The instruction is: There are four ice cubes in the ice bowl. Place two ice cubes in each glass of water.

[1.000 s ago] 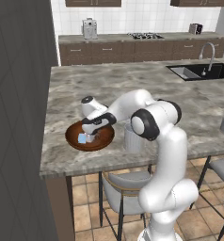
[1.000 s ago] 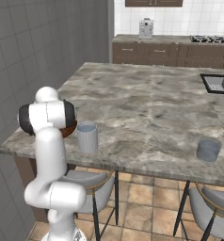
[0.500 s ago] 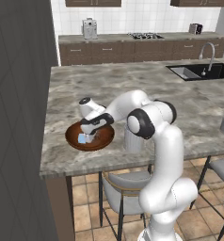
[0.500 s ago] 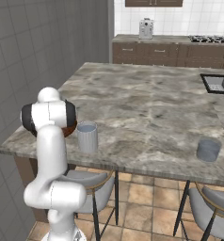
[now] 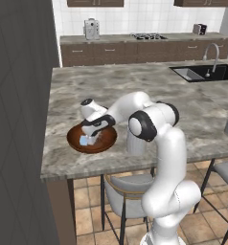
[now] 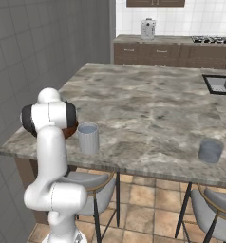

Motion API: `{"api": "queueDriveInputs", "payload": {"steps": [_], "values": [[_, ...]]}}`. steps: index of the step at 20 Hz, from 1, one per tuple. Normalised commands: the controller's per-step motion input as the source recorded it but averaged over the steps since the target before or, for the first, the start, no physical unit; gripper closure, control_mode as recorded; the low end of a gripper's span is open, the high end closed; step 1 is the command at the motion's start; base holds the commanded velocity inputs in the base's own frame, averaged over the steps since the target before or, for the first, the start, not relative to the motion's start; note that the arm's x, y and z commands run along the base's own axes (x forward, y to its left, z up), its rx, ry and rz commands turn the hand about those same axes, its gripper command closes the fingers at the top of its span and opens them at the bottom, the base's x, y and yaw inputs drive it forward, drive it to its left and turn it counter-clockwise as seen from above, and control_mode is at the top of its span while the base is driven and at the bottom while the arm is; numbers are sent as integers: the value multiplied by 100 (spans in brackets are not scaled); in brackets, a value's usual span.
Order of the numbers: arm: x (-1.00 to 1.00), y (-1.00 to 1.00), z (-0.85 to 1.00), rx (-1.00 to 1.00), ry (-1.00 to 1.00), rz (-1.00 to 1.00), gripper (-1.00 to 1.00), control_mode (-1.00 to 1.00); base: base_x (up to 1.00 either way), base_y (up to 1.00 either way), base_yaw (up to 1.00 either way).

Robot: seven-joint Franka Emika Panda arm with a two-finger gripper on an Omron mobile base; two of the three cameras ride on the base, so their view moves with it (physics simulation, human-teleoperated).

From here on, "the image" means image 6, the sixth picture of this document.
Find brown base cupboard run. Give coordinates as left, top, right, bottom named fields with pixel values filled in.
left=113, top=34, right=226, bottom=71

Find black kitchen sink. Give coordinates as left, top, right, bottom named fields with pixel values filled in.
left=201, top=74, right=226, bottom=96

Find brown ice bowl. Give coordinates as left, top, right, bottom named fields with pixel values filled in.
left=62, top=119, right=80, bottom=140

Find short grey water glass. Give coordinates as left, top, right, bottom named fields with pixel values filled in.
left=198, top=139, right=225, bottom=164

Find marble kitchen island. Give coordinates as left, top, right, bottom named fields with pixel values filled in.
left=0, top=62, right=226, bottom=225

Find tall grey water glass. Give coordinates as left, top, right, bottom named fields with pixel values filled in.
left=77, top=121, right=101, bottom=156

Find grey padded stool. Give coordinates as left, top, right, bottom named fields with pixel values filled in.
left=63, top=170, right=122, bottom=243
left=174, top=181, right=226, bottom=243

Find brown wall cupboard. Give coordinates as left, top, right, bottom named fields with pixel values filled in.
left=126, top=0, right=186, bottom=9

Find black gas hob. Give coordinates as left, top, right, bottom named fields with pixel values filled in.
left=191, top=35, right=226, bottom=45

